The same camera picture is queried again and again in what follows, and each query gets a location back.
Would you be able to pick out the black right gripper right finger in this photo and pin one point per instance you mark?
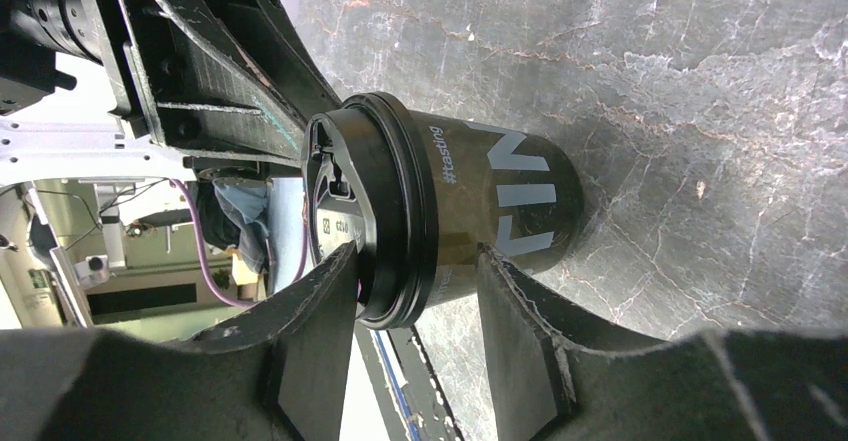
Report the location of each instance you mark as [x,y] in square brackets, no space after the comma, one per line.
[560,372]

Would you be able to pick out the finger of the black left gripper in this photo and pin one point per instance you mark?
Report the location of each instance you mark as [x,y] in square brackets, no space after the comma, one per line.
[263,42]
[201,102]

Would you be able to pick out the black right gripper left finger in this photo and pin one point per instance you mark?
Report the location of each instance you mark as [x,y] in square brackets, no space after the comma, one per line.
[276,371]

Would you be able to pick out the black plastic cup lid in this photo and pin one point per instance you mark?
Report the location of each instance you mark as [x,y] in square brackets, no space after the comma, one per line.
[369,182]

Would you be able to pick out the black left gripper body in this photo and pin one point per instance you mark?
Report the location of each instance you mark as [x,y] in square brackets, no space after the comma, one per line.
[34,32]

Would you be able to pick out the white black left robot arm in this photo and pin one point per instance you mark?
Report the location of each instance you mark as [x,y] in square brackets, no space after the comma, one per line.
[74,134]

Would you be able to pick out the black paper coffee cup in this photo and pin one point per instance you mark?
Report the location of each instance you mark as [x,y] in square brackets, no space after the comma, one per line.
[517,192]

